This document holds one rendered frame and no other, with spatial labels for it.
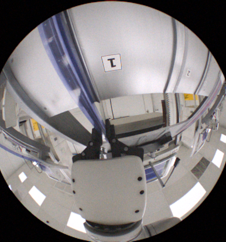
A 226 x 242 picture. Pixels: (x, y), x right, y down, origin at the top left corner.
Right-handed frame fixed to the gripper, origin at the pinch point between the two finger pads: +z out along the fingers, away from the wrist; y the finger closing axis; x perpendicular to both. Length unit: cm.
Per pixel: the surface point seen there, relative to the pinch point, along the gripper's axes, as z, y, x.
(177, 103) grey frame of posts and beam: 26, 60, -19
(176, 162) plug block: -11.3, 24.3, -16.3
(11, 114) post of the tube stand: 1.4, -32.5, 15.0
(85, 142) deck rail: 2.3, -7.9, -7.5
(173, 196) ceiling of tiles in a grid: -128, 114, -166
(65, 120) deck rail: 2.6, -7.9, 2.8
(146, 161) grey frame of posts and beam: -3, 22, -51
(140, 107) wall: 136, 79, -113
